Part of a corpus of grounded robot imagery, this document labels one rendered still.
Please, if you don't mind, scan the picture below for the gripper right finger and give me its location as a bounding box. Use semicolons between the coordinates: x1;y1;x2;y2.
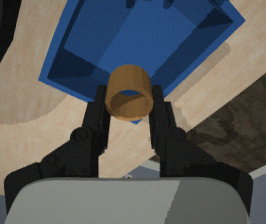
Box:
148;85;253;216

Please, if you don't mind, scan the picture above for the bronze bushing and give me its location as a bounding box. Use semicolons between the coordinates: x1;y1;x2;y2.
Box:
105;65;153;121

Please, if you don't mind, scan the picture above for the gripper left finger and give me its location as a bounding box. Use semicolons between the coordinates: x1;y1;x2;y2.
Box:
4;85;111;214

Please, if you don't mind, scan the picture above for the blue square tray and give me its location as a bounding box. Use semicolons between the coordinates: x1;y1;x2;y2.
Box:
38;0;246;103

